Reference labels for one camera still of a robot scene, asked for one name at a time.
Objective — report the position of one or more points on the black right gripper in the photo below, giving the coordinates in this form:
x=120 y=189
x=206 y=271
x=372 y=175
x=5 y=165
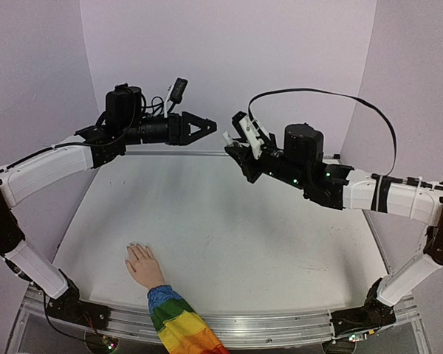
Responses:
x=253 y=162

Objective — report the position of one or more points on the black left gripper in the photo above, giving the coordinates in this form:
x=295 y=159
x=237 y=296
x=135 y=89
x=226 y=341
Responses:
x=177 y=130

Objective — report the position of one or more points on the clear nail polish bottle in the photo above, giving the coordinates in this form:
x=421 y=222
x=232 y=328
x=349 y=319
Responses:
x=234 y=144

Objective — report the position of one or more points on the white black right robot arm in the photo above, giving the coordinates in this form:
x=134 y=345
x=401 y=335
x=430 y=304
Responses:
x=300 y=164

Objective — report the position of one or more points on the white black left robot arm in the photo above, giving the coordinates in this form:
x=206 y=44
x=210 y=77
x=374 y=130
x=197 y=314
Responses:
x=126 y=120

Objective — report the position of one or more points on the rainbow striped sleeve forearm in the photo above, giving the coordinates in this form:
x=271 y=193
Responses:
x=179 y=327

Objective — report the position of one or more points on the mannequin hand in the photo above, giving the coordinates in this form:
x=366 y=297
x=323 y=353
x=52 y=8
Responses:
x=143 y=266

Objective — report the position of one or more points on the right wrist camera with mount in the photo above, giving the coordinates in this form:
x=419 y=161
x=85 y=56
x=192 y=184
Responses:
x=253 y=133

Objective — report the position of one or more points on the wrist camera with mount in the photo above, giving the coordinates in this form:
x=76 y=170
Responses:
x=174 y=95
x=253 y=133

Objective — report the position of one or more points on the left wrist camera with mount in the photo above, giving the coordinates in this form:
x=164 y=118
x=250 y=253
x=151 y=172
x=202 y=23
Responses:
x=174 y=95

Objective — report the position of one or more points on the aluminium table edge rail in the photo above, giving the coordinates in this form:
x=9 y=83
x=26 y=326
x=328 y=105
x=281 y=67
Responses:
x=175 y=153

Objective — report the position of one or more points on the aluminium front frame rail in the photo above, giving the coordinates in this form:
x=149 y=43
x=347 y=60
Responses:
x=281 y=330

